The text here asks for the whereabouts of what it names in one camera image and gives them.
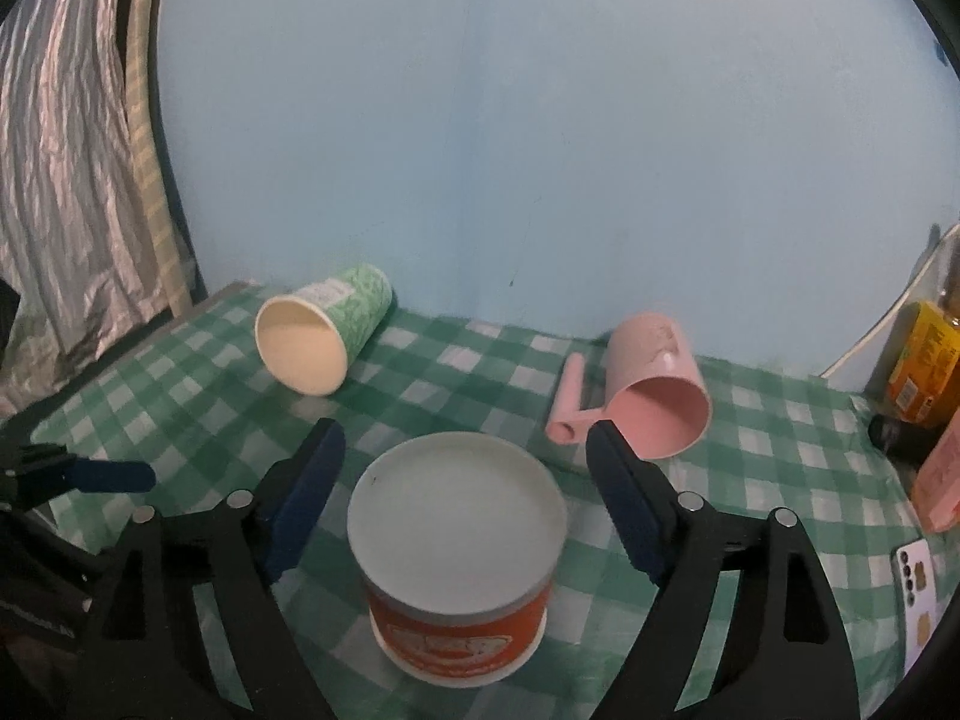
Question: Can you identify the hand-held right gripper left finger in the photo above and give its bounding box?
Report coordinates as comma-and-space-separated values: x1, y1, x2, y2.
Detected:
66, 417, 347, 720

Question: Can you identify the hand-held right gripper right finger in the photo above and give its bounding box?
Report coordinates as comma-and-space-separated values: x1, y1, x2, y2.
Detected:
585, 420, 860, 720

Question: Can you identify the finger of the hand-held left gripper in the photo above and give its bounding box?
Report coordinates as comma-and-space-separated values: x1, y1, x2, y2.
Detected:
0, 444, 157, 500

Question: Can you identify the orange white paper cup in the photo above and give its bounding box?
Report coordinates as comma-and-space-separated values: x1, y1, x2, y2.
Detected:
347, 431, 568, 685

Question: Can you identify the green patterned paper cup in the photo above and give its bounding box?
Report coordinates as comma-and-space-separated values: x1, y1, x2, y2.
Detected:
254, 263, 395, 397

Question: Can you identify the pink plastic mug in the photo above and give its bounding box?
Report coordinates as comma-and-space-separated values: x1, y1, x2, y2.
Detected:
545, 310, 712, 460

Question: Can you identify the green checkered tablecloth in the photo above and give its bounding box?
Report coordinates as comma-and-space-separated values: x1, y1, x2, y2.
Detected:
0, 281, 931, 720

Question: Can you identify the black cylindrical object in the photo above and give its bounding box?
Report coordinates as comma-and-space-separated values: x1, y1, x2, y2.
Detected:
868, 412, 947, 462

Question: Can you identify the white smartphone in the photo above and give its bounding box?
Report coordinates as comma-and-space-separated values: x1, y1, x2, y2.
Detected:
891, 538, 947, 677

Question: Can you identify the silver foil curtain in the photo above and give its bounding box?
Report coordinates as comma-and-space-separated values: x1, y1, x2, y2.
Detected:
0, 0, 197, 413

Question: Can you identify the pink box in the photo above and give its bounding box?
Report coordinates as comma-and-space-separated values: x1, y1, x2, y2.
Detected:
910, 409, 960, 533

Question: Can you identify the yellow oil bottle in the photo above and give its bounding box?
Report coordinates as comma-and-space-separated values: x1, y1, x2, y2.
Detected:
885, 240, 960, 427

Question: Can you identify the white cable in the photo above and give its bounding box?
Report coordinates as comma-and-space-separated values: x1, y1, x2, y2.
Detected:
817, 223, 960, 380

